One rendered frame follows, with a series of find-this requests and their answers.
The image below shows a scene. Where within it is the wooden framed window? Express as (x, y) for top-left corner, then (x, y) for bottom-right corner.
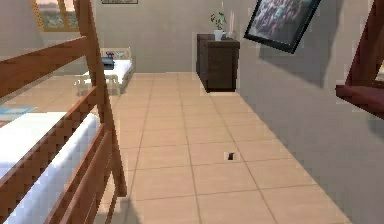
(30, 0), (80, 33)

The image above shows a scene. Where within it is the white bed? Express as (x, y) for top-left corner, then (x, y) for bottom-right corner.
(73, 47), (135, 97)

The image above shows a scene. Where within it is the black framed picture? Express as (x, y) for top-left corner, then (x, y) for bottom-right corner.
(243, 0), (322, 55)

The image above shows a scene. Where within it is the brown wooden bed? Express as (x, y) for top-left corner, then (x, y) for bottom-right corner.
(0, 0), (128, 224)

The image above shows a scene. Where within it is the clear glass vase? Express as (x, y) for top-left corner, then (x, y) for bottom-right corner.
(227, 11), (237, 40)

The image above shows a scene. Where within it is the dark framed wall picture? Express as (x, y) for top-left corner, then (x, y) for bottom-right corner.
(101, 0), (139, 5)

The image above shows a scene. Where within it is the light blue book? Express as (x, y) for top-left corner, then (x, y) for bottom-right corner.
(0, 106), (38, 116)

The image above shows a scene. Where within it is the house plant in white pot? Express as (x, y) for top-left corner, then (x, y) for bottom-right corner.
(210, 11), (228, 42)

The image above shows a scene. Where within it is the red-brown wooden shelf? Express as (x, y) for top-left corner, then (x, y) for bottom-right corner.
(335, 0), (384, 120)

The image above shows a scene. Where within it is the dark brown chest of drawers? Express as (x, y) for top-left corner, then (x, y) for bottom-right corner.
(196, 33), (241, 93)

